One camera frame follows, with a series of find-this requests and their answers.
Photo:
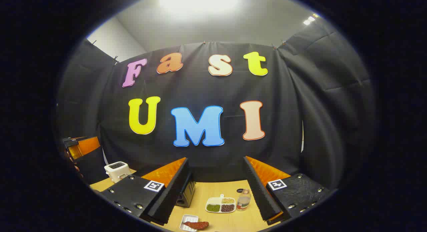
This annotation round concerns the clear plastic bottle red label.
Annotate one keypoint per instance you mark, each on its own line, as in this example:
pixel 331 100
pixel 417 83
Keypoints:
pixel 244 201

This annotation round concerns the black electric oven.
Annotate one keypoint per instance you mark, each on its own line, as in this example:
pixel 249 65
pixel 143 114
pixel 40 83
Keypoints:
pixel 186 193

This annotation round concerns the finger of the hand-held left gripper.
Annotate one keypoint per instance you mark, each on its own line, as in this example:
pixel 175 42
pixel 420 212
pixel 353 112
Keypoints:
pixel 88 146

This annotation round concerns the black backdrop cloth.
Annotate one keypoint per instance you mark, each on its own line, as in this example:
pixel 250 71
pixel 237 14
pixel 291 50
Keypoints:
pixel 200 92

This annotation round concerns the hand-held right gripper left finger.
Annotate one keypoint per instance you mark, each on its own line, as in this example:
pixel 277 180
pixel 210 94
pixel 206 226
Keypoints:
pixel 173 195

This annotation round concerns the ceiling light panel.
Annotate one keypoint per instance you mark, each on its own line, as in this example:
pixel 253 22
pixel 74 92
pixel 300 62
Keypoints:
pixel 310 19
pixel 200 0

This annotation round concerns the white toaster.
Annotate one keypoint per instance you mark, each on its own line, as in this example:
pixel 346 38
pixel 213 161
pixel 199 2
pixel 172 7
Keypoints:
pixel 116 170

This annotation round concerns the white rectangular dish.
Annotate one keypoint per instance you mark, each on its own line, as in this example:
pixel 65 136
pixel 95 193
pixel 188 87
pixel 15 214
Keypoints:
pixel 186 222

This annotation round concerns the brown meat piece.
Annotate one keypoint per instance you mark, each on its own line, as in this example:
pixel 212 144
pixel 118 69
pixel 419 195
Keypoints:
pixel 196 225

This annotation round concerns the white divided bean dish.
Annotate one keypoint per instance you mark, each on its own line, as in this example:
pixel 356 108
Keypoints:
pixel 220 205

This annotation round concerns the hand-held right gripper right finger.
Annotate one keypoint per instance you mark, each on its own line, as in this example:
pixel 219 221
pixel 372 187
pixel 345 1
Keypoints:
pixel 258 195

